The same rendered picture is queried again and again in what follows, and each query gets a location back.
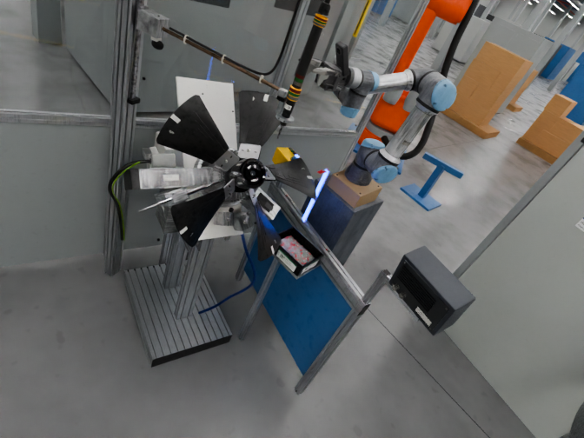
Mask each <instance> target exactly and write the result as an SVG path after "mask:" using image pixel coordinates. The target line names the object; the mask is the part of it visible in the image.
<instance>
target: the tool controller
mask: <svg viewBox="0 0 584 438"><path fill-rule="evenodd" d="M389 284H390V285H391V286H392V289H393V290H394V291H396V292H397V293H398V295H399V297H400V298H401V299H402V300H403V301H404V302H405V303H406V304H407V305H408V306H409V307H410V309H411V310H412V311H413V312H414V313H415V315H416V316H417V317H418V318H419V320H420V321H421V322H422V323H423V325H424V326H425V327H426V328H427V329H428V331H429V332H430V333H431V334H432V335H437V334H439V333H440V332H442V331H443V330H444V329H447V328H448V327H450V326H452V325H453V324H454V323H455V322H456V321H457V320H458V319H459V318H460V317H461V315H462V314H463V313H464V312H465V311H466V310H467V309H468V307H469V306H470V305H471V304H472V303H473V302H474V301H475V299H476V298H475V296H474V295H473V294H472V293H471V292H470V291H469V290H468V289H467V288H466V287H465V286H464V285H463V284H462V283H461V282H460V281H459V280H458V279H457V278H456V277H455V276H454V275H453V274H452V273H451V272H450V271H449V270H448V269H447V268H446V267H445V266H444V264H443V263H442V262H441V261H440V260H439V259H438V258H437V257H436V256H435V255H434V254H433V253H432V252H431V251H430V250H429V249H428V248H427V247H426V246H422V247H420V248H418V249H415V250H412V251H410V252H408V253H407V254H404V256H403V257H402V259H401V261H400V263H399V265H398V266H397V268H396V270H395V272H394V274H393V275H392V277H391V279H390V281H389Z"/></svg>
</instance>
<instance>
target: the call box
mask: <svg viewBox="0 0 584 438"><path fill-rule="evenodd" d="M293 156H295V155H294V154H293V152H291V151H290V149H289V148H282V147H277V148H276V150H275V154H274V156H273V159H272V162H273V163H274V164H277V163H284V162H287V161H291V160H292V157H293Z"/></svg>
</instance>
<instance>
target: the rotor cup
mask: <svg viewBox="0 0 584 438"><path fill-rule="evenodd" d="M237 164H241V165H238V166H236V165H237ZM252 170H254V171H255V175H254V176H252V175H251V174H250V172H251V171H252ZM233 177H234V179H235V191H234V192H236V193H242V192H245V191H247V190H249V189H257V188H259V187H260V186H262V184H263V183H264V181H265V178H266V169H265V167H264V165H263V164H262V162H261V161H259V160H258V159H255V158H247V159H240V160H239V161H238V162H237V163H236V164H235V165H233V166H232V167H231V168H230V169H229V170H228V171H226V172H225V171H222V179H223V182H224V184H226V183H227V182H228V181H230V180H231V179H232V178H233ZM238 183H242V184H238Z"/></svg>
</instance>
